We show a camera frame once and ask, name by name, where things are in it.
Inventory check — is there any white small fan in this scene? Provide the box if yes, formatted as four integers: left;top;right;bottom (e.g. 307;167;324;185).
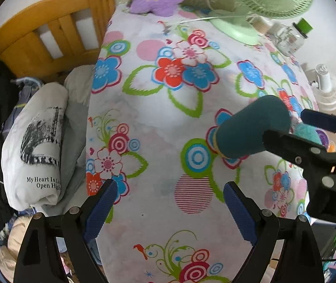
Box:
305;63;336;111

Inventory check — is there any blue grey garment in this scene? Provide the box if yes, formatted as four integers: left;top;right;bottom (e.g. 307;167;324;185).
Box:
10;77;43;130

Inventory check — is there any glass jar green lid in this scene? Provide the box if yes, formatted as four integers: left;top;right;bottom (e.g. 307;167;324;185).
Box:
276;18;314;56

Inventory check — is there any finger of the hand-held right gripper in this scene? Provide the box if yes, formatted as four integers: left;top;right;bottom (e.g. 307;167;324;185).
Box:
263;129;330;171
301;109;336;153

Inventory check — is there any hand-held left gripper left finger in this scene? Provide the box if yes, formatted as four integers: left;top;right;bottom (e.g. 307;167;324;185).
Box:
13;179;118;283

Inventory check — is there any white printed shirt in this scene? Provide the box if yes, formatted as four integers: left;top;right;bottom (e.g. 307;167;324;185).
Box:
1;83;70;211

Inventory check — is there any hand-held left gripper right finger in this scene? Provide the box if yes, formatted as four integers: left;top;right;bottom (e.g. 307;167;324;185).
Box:
223;181;325;283

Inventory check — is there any small cork-lid jar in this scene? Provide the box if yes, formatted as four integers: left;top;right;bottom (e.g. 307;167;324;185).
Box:
249;15;272;34

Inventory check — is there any floral tablecloth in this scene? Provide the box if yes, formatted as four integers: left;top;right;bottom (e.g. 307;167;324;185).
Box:
86;6;319;283

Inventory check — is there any teal sock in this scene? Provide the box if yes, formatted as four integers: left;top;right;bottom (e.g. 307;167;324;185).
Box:
215;95;292;159

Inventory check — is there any cream padded garment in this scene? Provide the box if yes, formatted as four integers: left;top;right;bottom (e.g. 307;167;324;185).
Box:
0;215;36;283

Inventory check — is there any teal fuzzy ball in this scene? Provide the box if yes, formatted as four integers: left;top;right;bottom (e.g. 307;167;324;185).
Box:
292;122;323;146

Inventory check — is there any grey folded cloth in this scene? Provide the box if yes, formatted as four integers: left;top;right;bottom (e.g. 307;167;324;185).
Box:
42;65;98;213

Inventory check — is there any wooden bed frame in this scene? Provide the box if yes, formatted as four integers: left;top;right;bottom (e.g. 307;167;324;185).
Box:
0;0;116;79

